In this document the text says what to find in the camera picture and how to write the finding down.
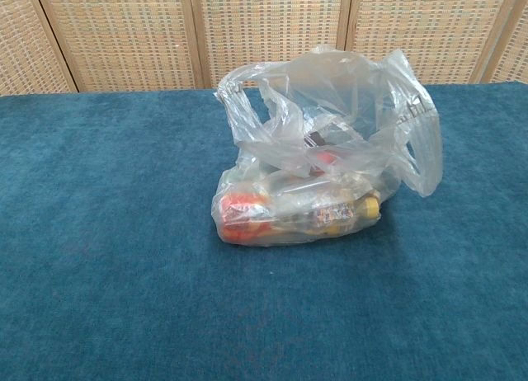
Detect clear plastic shopping bag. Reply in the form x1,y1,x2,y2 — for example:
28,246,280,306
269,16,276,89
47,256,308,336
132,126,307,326
210,45,445,249

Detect orange red snack packet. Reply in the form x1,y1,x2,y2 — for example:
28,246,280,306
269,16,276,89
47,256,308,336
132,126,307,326
219,190,274,244

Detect yellow capped drink bottle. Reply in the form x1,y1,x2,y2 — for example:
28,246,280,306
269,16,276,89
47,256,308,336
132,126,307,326
263,194,381,238

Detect blue carpet table cover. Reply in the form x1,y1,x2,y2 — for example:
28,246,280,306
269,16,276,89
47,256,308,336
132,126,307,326
0,82,528,381

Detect woven wooden folding screen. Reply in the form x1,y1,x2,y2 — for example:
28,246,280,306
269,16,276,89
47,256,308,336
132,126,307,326
0,0,528,96

